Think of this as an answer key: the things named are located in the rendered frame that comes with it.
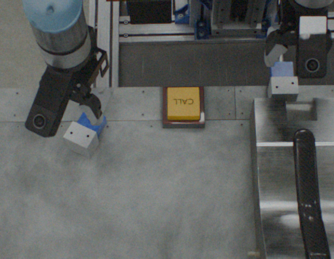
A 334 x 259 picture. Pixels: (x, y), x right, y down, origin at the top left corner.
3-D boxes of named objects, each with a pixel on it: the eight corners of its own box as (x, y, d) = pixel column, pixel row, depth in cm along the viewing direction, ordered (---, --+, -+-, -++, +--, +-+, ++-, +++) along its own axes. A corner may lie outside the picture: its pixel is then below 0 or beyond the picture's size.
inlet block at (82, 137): (100, 91, 138) (97, 79, 133) (123, 102, 137) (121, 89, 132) (67, 148, 133) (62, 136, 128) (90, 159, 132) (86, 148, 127)
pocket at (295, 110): (282, 106, 130) (285, 97, 127) (311, 106, 130) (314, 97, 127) (284, 129, 128) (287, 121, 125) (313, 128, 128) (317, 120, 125)
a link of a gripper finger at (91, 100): (109, 114, 116) (89, 84, 109) (105, 122, 116) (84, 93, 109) (87, 107, 119) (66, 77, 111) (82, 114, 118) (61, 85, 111)
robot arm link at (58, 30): (77, -46, 92) (81, 10, 89) (87, 2, 102) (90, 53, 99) (16, -40, 92) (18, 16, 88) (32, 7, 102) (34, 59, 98)
